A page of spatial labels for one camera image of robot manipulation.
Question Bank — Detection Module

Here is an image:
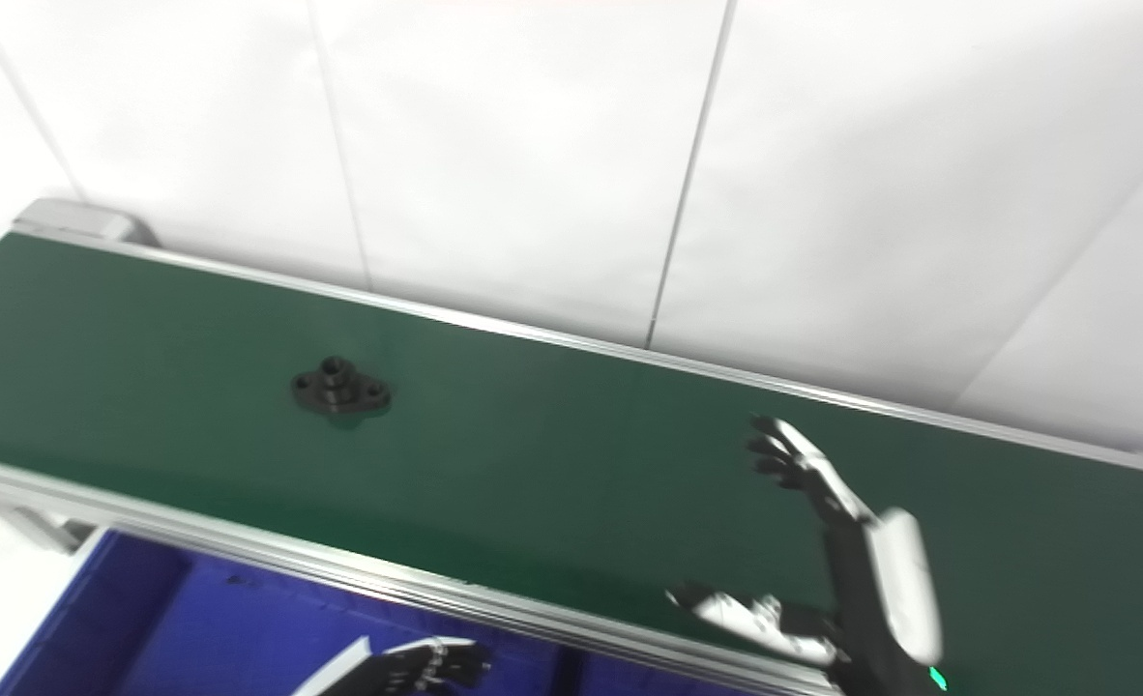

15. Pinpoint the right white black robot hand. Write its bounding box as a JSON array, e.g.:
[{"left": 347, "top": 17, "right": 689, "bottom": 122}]
[{"left": 666, "top": 416, "right": 945, "bottom": 696}]

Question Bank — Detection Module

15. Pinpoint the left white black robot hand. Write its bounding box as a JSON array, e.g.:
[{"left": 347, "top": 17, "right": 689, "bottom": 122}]
[{"left": 291, "top": 636, "right": 493, "bottom": 696}]

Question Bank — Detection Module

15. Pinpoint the black flanged metal part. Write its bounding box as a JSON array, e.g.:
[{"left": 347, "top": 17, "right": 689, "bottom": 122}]
[{"left": 291, "top": 356, "right": 394, "bottom": 419}]

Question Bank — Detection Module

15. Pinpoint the green conveyor belt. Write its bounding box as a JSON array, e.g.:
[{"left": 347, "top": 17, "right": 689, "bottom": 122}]
[
  {"left": 0, "top": 232, "right": 1143, "bottom": 696},
  {"left": 0, "top": 217, "right": 1143, "bottom": 696}
]

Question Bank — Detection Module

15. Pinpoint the aluminium conveyor support leg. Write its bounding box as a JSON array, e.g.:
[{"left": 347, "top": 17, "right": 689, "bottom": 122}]
[{"left": 0, "top": 488, "right": 99, "bottom": 554}]

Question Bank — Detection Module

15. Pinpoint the grey conveyor end cover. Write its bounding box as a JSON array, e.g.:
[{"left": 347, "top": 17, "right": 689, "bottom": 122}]
[{"left": 13, "top": 198, "right": 157, "bottom": 247}]

